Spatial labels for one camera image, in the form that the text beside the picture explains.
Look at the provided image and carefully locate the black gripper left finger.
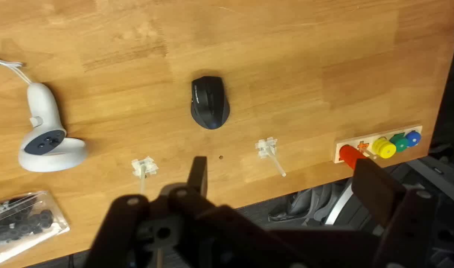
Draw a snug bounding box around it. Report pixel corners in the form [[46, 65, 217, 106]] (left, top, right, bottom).
[[186, 156, 210, 199]]

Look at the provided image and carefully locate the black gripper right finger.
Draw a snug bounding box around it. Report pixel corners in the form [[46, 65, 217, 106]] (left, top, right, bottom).
[[351, 157, 409, 230]]

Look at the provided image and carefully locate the black computer mouse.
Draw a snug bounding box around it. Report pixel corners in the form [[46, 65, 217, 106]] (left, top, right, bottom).
[[189, 75, 232, 132]]

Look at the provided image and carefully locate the red toy cylinder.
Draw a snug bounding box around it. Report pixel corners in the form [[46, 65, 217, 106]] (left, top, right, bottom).
[[338, 144, 366, 170]]

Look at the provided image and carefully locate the plastic bag of black parts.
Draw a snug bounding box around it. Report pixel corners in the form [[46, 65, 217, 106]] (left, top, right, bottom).
[[0, 190, 71, 268]]

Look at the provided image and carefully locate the yellow toy ring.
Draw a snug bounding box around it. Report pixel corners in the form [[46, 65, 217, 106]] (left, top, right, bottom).
[[371, 136, 397, 161]]

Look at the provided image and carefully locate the green toy ring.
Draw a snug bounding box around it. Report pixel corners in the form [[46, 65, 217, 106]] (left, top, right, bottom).
[[389, 133, 409, 154]]

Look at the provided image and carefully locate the wooden ring stacker board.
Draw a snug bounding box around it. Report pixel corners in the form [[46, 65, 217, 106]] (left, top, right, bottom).
[[333, 124, 424, 164]]

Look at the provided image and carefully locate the blue toy ring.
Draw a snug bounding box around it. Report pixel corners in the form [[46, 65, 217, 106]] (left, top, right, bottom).
[[403, 130, 423, 150]]

